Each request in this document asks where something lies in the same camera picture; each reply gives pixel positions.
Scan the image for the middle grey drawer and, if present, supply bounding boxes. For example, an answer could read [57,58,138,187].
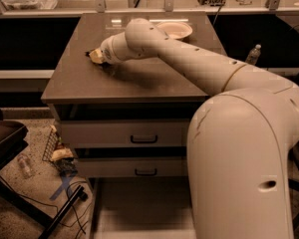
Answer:
[75,157,187,178]

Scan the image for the grey drawer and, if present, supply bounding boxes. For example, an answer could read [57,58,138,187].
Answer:
[57,119,189,148]
[75,157,187,178]

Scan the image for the grey drawer cabinet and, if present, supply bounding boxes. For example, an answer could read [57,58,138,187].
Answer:
[40,11,228,239]

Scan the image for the plastic bottle on floor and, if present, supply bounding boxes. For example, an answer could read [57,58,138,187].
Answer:
[17,153,35,179]

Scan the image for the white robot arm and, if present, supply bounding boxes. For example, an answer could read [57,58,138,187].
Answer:
[90,18,299,239]

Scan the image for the black chair left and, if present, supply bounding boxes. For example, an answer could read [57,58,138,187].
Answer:
[0,110,87,239]

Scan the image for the open bottom drawer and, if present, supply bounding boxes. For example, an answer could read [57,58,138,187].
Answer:
[86,177,196,239]

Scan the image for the clear plastic water bottle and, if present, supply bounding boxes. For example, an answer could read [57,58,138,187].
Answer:
[245,44,261,65]

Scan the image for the wire basket with snacks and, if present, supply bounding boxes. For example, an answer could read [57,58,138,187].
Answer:
[42,125,77,173]

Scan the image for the top grey drawer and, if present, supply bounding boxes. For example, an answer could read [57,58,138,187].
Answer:
[57,119,189,148]

